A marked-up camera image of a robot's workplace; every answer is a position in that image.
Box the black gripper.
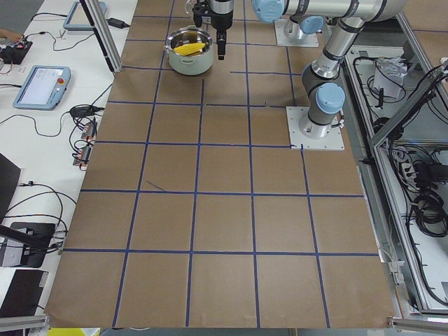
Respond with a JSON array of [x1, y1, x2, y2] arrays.
[[192, 0, 234, 60]]

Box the yellow corn cob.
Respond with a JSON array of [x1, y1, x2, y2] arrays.
[[173, 42, 207, 57]]

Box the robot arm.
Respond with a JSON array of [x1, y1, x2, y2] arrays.
[[251, 0, 406, 140]]

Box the pale green steel pot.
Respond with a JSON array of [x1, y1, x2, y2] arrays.
[[164, 26, 214, 76]]

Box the black power adapter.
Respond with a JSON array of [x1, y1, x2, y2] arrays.
[[107, 17, 130, 29]]

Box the far teach pendant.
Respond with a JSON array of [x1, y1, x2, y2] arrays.
[[62, 1, 92, 32]]

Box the teach pendant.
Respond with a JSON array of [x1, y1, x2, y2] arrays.
[[62, 1, 92, 32], [13, 65, 71, 111]]

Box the black computer mouse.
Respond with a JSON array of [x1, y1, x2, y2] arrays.
[[69, 105, 95, 118]]

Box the near teach pendant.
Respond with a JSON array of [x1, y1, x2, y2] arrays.
[[13, 65, 71, 111]]

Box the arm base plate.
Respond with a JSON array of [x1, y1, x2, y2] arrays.
[[286, 106, 344, 151], [274, 19, 319, 48]]

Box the aluminium frame post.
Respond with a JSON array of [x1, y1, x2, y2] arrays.
[[80, 0, 123, 74]]

